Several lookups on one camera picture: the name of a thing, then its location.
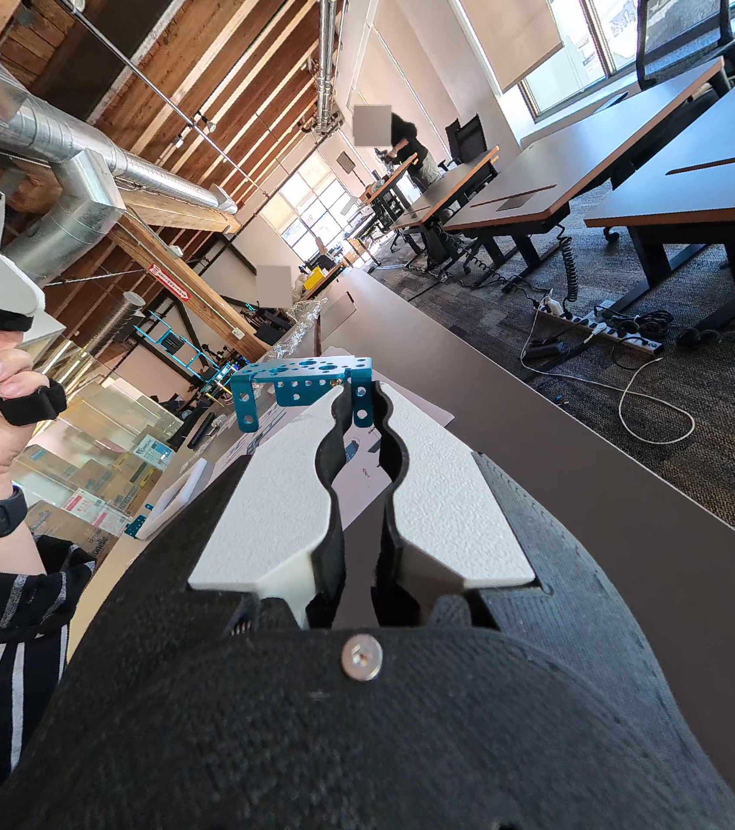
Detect black tool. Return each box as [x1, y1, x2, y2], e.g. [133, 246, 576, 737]
[186, 411, 218, 450]

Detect silver ceiling pipes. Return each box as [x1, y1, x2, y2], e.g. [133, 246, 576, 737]
[312, 0, 345, 134]

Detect white instruction sheet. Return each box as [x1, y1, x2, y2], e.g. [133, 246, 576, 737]
[241, 383, 456, 539]

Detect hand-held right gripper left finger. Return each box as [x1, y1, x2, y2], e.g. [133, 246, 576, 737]
[188, 388, 349, 629]

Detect dark brown desk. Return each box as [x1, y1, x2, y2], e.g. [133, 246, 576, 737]
[443, 56, 727, 294]
[391, 145, 502, 277]
[583, 54, 735, 339]
[66, 268, 735, 830]

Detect clear acrylic enclosure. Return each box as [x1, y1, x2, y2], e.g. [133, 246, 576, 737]
[29, 324, 185, 456]

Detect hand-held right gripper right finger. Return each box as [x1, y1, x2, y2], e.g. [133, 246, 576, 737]
[373, 381, 536, 604]

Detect beige roller blind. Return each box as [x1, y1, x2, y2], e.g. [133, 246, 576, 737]
[460, 0, 565, 93]

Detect black coiled cable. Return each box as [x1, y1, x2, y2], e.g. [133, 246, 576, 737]
[557, 227, 582, 305]
[674, 326, 735, 352]

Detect white power strip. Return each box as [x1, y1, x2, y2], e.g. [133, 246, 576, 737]
[539, 296, 665, 355]

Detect silver air duct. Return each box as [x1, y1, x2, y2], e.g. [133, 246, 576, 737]
[0, 22, 240, 286]

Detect blue metal bracket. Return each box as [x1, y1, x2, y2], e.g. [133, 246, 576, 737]
[231, 355, 376, 432]

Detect blue metal frame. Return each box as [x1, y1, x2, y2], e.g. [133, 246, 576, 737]
[132, 309, 243, 398]

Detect red wall sign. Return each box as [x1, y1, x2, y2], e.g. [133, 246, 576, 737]
[148, 262, 192, 303]

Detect clear plastic bag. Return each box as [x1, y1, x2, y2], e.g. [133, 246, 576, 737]
[269, 297, 331, 365]

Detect white cable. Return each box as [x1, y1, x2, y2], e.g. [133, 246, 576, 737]
[521, 305, 697, 446]

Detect black mesh office chair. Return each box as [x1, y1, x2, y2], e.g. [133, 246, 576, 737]
[635, 0, 735, 92]

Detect white foam block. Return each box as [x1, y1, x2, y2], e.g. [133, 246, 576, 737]
[146, 457, 214, 540]

